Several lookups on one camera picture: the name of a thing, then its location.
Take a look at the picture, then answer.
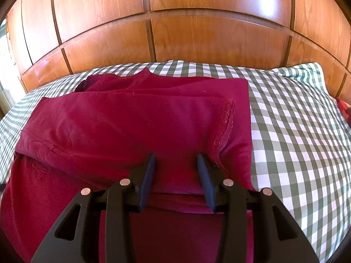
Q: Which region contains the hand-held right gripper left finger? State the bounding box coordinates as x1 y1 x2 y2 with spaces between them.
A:
31 153 156 263

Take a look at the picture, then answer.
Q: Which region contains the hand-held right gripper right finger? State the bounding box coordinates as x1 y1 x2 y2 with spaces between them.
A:
197 153 320 263

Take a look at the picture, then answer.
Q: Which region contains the dark red sweater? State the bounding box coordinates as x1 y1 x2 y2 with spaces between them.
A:
0 68 257 263

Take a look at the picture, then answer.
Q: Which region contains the green checked bedsheet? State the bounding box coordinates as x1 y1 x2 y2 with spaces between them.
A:
0 60 351 263

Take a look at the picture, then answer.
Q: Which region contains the wooden wardrobe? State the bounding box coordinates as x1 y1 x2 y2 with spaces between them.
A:
5 0 351 105

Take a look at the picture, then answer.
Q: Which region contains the multicolour plaid pillow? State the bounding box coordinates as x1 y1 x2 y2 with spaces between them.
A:
336 97 351 126

